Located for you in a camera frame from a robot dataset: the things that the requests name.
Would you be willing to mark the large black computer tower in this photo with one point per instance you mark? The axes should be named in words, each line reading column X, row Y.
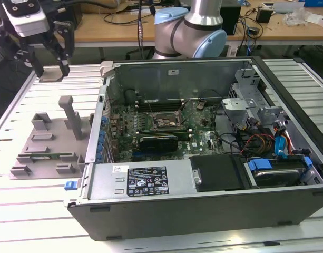
column 78, row 19

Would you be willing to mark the black power adapter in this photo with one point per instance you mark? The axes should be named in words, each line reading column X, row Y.
column 264, row 15

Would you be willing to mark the blue case latch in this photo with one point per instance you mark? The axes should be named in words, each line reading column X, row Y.
column 70, row 185

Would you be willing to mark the open black PC case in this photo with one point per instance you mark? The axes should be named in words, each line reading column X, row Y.
column 177, row 218

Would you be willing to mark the wooden desk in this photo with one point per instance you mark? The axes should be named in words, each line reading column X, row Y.
column 277, row 33

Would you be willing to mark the small black device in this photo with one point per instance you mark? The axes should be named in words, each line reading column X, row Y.
column 253, row 31

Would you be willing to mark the grey parts rack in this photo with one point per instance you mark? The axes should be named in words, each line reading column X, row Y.
column 53, row 143

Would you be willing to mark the green motherboard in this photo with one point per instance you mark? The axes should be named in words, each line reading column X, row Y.
column 198, row 124

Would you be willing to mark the black graphics card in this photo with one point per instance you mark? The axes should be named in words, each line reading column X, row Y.
column 158, row 144

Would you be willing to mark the grey plastic case hinge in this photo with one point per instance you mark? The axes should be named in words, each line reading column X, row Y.
column 107, row 67

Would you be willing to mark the hard disk in blue carrier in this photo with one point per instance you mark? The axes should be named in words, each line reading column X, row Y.
column 277, row 176

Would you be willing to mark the white flat box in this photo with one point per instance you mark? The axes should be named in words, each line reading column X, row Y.
column 319, row 19

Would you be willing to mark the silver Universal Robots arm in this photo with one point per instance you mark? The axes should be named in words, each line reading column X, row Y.
column 193, row 34

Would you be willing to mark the black RAM slot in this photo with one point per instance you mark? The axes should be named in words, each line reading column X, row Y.
column 182, row 134
column 166, row 109
column 166, row 106
column 166, row 103
column 166, row 100
column 164, row 129

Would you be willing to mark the white socket box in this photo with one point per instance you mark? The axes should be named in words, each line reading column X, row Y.
column 232, row 51

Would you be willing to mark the blue box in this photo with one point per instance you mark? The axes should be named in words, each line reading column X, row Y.
column 316, row 3

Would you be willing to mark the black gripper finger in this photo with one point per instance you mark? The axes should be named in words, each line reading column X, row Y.
column 27, row 55
column 66, row 42

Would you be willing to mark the silver power supply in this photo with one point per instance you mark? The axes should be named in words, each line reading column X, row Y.
column 103, row 182

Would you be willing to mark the CPU socket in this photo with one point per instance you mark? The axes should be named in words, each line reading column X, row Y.
column 165, row 121

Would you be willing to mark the black plastic shroud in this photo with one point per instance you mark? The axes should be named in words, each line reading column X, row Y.
column 219, row 171

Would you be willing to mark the round coin battery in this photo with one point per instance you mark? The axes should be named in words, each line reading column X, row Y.
column 200, row 106

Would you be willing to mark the blue slot retainer clip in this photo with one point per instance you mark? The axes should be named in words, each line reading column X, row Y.
column 105, row 121
column 101, row 145
column 99, row 155
column 102, row 136

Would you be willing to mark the silver metal drive cage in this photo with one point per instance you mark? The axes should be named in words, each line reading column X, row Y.
column 239, row 104

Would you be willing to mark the clear plastic bag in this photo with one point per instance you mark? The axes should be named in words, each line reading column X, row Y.
column 295, row 17

